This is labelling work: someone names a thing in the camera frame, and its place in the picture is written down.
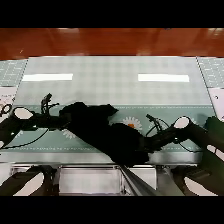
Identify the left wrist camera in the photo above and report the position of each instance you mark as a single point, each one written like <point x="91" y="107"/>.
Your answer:
<point x="46" y="101"/>

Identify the silver frame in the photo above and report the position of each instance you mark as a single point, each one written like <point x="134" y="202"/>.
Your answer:
<point x="90" y="180"/>

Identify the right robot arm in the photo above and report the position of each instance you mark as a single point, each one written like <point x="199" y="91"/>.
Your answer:
<point x="200" y="133"/>

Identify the black garment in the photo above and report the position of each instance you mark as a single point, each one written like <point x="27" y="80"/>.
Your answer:
<point x="100" y="130"/>

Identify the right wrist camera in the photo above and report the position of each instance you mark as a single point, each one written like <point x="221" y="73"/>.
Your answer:
<point x="152" y="119"/>

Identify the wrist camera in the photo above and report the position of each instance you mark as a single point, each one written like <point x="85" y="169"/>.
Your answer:
<point x="46" y="101"/>
<point x="152" y="119"/>

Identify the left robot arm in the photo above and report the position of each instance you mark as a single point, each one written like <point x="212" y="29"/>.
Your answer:
<point x="13" y="125"/>

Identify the dark green garment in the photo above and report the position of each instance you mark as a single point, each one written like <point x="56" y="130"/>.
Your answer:
<point x="215" y="122"/>

